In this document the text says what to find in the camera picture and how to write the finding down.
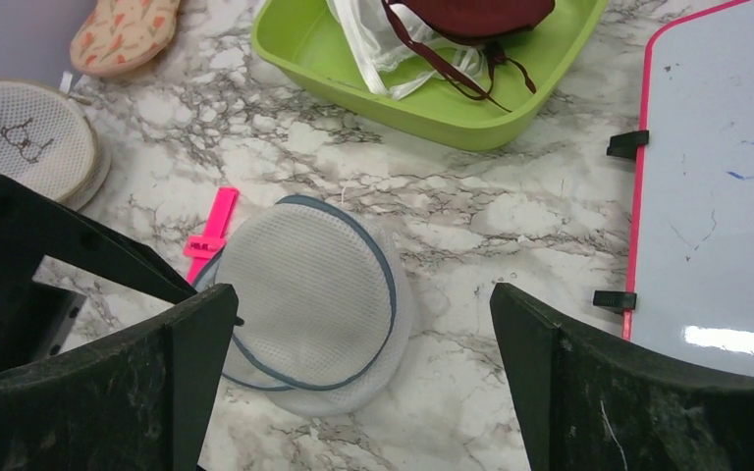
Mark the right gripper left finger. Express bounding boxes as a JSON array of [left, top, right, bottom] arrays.
[[0, 285, 239, 470]]

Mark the dark red bra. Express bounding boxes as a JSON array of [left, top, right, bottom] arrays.
[[381, 0, 556, 111]]

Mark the pink framed whiteboard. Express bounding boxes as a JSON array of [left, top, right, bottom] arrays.
[[608, 1, 754, 377]]

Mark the white lace bra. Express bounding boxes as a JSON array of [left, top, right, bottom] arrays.
[[326, 0, 482, 100]]

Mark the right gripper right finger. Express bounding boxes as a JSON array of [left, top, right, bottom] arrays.
[[490, 283, 754, 470]]

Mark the white mesh laundry bag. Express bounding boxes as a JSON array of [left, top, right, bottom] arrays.
[[193, 195, 416, 417]]

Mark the pink plastic clip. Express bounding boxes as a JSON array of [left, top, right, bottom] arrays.
[[183, 186, 241, 284]]

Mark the floral orange pouch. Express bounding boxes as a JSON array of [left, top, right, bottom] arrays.
[[70, 0, 182, 78]]

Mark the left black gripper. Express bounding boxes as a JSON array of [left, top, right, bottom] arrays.
[[0, 175, 196, 373]]

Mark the round beige mesh bag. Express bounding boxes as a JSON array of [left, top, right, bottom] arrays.
[[0, 79, 112, 210]]

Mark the green plastic tray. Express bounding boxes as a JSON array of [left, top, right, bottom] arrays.
[[251, 1, 607, 151]]

